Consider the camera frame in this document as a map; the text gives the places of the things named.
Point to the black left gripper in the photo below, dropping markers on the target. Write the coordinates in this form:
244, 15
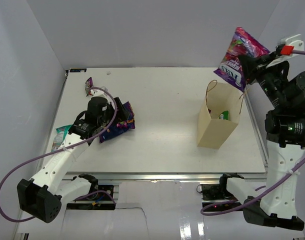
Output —
123, 113

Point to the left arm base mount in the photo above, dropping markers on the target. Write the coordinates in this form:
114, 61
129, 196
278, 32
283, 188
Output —
97, 202

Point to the left black XDOF label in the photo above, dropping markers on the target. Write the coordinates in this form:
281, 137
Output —
77, 70

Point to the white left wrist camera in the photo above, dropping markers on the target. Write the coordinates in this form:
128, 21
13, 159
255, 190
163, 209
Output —
98, 93

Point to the pink Fox's candy bag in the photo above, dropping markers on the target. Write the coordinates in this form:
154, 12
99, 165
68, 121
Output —
230, 68

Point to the small purple candy packet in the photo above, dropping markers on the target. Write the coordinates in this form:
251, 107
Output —
88, 85

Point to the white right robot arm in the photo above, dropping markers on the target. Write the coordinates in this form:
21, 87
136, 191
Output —
285, 134

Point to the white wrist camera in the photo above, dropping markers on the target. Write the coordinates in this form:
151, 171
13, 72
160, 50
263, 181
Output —
289, 48
98, 93

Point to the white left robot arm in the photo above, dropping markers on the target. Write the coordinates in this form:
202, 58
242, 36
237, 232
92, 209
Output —
42, 196

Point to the brown paper bag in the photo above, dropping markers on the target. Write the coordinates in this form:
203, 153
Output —
212, 132

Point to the green Fox's candy bag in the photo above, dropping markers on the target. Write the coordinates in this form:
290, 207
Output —
224, 115

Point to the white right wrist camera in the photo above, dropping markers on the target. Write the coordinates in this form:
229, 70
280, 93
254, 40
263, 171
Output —
289, 48

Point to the teal white snack packet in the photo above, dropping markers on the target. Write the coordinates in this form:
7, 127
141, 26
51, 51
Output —
61, 133

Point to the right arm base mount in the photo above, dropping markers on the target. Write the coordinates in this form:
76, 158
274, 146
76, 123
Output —
211, 194

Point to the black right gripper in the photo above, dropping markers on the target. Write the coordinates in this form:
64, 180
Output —
251, 65

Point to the dark blue purple snack bag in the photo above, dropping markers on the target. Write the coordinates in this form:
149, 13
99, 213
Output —
121, 126

